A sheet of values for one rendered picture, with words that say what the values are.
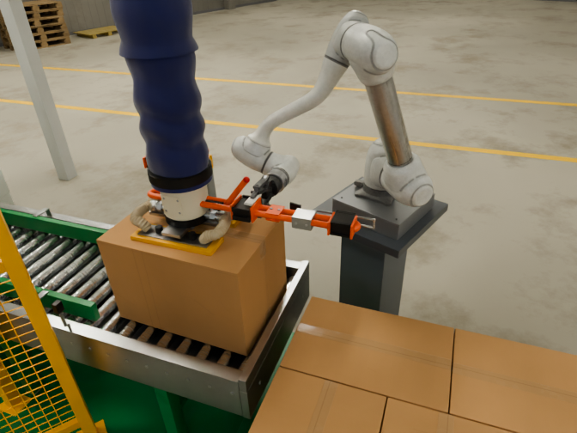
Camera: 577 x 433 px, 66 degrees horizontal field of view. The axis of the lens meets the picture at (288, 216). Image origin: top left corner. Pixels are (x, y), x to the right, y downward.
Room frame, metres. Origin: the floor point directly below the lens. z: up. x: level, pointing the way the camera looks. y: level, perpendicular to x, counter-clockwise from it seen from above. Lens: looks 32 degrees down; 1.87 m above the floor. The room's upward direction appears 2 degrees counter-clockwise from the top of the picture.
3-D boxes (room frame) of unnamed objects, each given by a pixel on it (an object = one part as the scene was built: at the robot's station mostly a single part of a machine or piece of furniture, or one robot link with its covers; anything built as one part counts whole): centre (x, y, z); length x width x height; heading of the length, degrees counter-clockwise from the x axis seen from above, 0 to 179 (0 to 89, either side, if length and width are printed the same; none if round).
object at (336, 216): (1.21, -0.18, 1.07); 0.08 x 0.07 x 0.05; 69
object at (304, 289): (1.31, 0.05, 0.47); 0.70 x 0.03 x 0.15; 159
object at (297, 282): (1.31, 0.05, 0.58); 0.70 x 0.03 x 0.06; 159
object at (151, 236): (1.35, 0.42, 0.97); 0.34 x 0.10 x 0.05; 69
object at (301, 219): (1.27, -0.05, 1.07); 0.07 x 0.07 x 0.04; 69
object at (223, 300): (1.44, 0.37, 0.75); 0.60 x 0.40 x 0.40; 67
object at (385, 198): (1.85, -0.42, 0.87); 0.22 x 0.18 x 0.06; 55
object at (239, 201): (1.35, 0.15, 1.07); 0.10 x 0.08 x 0.06; 159
